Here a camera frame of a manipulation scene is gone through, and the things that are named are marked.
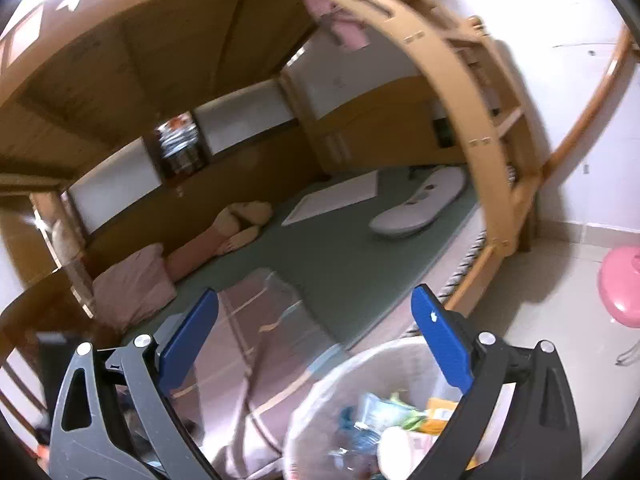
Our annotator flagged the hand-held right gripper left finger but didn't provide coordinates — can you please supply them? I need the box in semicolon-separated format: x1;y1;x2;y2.
47;288;221;480

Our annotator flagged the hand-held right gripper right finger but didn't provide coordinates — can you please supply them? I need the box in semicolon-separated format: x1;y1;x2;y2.
410;284;583;480

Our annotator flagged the yellow wrapper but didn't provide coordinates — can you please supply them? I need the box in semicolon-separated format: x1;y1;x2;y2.
425;397;461;433

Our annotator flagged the green wrapper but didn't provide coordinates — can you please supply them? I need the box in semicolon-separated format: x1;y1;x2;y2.
387;395;426;431

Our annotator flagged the light blue wrapper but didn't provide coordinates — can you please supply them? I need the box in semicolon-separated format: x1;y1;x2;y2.
357;392;398;428

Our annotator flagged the white lined trash bin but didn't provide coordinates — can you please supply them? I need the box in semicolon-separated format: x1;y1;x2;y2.
282;337;481;480

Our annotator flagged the large white tissue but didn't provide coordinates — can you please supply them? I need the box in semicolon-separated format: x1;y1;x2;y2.
377;425;441;480

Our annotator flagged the striped pink grey blanket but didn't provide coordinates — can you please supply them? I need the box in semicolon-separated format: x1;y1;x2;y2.
120;267;351;480

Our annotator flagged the pink pillow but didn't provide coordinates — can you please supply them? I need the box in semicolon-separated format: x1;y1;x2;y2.
92;242;177;331

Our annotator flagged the green bed sheet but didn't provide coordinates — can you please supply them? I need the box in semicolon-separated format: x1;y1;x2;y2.
170;165;483;351

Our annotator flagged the striped plush bunny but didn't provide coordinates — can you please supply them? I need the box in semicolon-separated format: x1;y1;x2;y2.
167;201;273;281

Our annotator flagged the white oval device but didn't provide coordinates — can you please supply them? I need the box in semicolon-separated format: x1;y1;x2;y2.
370;166;468;238

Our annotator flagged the white flat paper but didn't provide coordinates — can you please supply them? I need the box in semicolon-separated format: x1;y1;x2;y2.
281;171;379;227

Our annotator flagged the stack of folded clothes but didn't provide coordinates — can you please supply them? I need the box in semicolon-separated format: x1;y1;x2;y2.
157;117;208;178

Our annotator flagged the pink plastic stool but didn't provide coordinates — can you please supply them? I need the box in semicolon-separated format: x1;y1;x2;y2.
597;245;640;367

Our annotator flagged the pink hanging garment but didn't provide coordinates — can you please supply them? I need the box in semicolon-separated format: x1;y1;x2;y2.
300;0;371;51

